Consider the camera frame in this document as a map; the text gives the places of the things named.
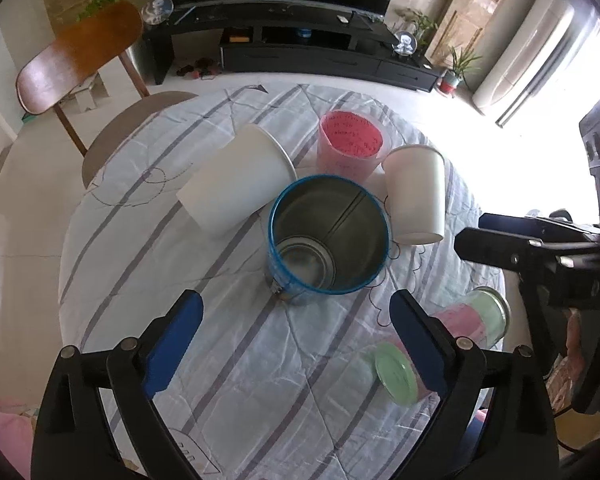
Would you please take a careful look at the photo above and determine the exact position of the leafy green houseplant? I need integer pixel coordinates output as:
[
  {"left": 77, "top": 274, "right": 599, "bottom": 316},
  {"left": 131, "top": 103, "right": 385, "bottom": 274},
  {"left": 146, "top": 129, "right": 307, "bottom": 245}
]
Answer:
[{"left": 397, "top": 8, "right": 440, "bottom": 48}]

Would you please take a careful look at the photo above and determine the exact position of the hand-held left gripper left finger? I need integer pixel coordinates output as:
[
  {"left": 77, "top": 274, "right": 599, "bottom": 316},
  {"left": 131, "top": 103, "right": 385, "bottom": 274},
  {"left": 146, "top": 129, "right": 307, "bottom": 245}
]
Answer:
[{"left": 30, "top": 289, "right": 206, "bottom": 480}]

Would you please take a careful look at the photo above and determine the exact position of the large white paper cup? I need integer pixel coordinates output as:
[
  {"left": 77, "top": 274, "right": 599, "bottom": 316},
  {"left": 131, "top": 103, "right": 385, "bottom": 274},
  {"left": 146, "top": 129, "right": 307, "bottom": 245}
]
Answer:
[{"left": 176, "top": 122, "right": 299, "bottom": 239}]

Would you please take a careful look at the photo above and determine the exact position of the blue-rimmed metal tin can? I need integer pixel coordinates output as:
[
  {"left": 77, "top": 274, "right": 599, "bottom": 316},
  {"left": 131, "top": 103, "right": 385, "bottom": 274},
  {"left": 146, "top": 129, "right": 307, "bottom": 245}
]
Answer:
[{"left": 266, "top": 174, "right": 394, "bottom": 306}]

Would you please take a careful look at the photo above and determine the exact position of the pink cloth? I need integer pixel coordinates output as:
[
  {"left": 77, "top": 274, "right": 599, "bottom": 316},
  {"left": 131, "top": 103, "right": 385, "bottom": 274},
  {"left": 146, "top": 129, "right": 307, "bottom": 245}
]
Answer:
[{"left": 0, "top": 396, "right": 37, "bottom": 480}]

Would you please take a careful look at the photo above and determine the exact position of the trailing green plant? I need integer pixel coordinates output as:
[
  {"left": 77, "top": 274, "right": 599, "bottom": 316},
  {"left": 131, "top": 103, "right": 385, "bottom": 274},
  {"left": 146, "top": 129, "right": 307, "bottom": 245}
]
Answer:
[{"left": 74, "top": 0, "right": 136, "bottom": 23}]

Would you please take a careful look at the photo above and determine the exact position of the glass ball ornament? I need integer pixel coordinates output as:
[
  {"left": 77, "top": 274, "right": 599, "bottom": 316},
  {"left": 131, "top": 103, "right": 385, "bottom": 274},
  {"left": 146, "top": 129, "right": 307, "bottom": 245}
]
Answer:
[
  {"left": 141, "top": 0, "right": 175, "bottom": 26},
  {"left": 392, "top": 31, "right": 417, "bottom": 56}
]

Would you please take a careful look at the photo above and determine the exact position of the small white paper cup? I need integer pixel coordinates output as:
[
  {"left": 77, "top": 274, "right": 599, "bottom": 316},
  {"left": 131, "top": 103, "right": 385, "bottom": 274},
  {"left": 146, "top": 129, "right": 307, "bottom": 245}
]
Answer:
[{"left": 382, "top": 143, "right": 447, "bottom": 246}]

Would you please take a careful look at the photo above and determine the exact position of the small white stool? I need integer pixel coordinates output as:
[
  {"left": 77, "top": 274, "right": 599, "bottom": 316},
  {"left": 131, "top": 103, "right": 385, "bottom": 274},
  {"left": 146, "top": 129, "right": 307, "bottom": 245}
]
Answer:
[{"left": 65, "top": 80, "right": 101, "bottom": 112}]

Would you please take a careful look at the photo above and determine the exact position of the pink can with green lid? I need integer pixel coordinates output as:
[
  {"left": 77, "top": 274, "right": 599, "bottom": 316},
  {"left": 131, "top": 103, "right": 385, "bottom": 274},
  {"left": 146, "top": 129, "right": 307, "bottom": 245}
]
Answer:
[{"left": 374, "top": 286, "right": 511, "bottom": 407}]

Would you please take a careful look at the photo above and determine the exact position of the white standing air conditioner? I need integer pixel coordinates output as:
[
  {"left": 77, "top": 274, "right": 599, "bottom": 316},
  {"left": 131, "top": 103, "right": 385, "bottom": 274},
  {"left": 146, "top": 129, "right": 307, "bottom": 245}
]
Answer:
[{"left": 472, "top": 0, "right": 577, "bottom": 122}]

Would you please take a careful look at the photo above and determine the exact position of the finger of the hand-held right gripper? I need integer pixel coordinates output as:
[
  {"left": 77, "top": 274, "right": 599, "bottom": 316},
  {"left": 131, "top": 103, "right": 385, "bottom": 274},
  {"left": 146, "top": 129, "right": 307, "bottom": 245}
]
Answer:
[
  {"left": 453, "top": 227, "right": 600, "bottom": 307},
  {"left": 478, "top": 212, "right": 600, "bottom": 242}
]

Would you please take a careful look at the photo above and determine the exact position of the black television stand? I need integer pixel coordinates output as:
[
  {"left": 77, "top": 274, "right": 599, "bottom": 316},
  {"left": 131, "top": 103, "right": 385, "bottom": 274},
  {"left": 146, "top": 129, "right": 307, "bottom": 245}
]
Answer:
[{"left": 141, "top": 2, "right": 442, "bottom": 94}]

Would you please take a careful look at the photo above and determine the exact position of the red item under stand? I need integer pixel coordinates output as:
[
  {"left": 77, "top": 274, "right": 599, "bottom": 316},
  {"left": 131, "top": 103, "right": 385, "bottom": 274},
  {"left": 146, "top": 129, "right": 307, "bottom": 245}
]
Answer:
[{"left": 176, "top": 58, "right": 220, "bottom": 80}]

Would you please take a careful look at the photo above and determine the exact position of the potted plant in red pot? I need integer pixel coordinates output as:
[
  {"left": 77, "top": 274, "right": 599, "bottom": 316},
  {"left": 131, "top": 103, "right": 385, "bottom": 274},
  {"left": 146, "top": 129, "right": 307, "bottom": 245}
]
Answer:
[{"left": 439, "top": 45, "right": 483, "bottom": 96}]

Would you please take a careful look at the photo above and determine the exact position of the pink plastic cup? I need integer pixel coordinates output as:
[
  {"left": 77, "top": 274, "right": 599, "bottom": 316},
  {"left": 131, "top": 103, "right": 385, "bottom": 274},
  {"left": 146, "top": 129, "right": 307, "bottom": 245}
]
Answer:
[{"left": 315, "top": 109, "right": 386, "bottom": 182}]

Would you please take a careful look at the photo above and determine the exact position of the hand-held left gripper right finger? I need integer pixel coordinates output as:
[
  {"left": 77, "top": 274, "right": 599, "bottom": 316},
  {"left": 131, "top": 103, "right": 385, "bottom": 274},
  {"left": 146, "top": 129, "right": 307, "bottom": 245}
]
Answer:
[{"left": 389, "top": 289, "right": 561, "bottom": 480}]

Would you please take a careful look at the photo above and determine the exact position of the striped white tablecloth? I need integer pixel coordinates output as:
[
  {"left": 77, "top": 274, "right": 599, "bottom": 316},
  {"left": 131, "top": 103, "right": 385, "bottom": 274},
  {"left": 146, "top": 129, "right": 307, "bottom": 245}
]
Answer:
[{"left": 57, "top": 82, "right": 507, "bottom": 480}]

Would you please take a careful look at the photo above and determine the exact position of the brown wooden chair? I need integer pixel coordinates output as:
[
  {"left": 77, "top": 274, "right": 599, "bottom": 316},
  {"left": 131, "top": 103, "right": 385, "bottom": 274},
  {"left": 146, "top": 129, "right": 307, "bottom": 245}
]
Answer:
[{"left": 17, "top": 0, "right": 201, "bottom": 191}]

